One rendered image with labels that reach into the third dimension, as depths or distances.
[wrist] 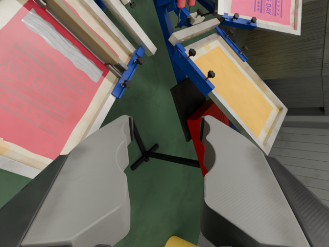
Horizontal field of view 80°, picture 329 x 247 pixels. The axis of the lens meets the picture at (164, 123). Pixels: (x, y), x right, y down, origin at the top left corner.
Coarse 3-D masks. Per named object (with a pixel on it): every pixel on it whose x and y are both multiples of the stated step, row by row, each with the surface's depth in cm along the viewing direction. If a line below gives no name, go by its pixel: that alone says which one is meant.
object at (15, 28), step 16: (32, 0) 76; (64, 0) 85; (16, 16) 73; (48, 16) 80; (0, 32) 70; (16, 32) 73; (32, 32) 77; (64, 32) 85; (0, 48) 70; (48, 48) 81; (0, 112) 70; (0, 128) 70
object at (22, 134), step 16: (80, 48) 91; (64, 64) 86; (96, 64) 97; (80, 80) 91; (80, 112) 92; (16, 128) 74; (32, 128) 78; (64, 128) 87; (16, 144) 74; (32, 144) 78; (48, 144) 82; (64, 144) 87
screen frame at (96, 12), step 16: (0, 0) 69; (80, 0) 89; (96, 16) 94; (112, 32) 100; (128, 48) 107; (112, 96) 100; (96, 112) 97; (96, 128) 94; (0, 160) 68; (32, 176) 75
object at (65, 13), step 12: (48, 0) 73; (60, 0) 74; (60, 12) 77; (72, 12) 77; (72, 24) 80; (84, 24) 81; (84, 36) 84; (96, 36) 85; (96, 48) 89; (108, 48) 90; (108, 60) 94
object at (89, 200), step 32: (128, 128) 11; (96, 160) 8; (128, 160) 10; (64, 192) 7; (96, 192) 7; (128, 192) 7; (32, 224) 6; (64, 224) 6; (96, 224) 6; (128, 224) 7
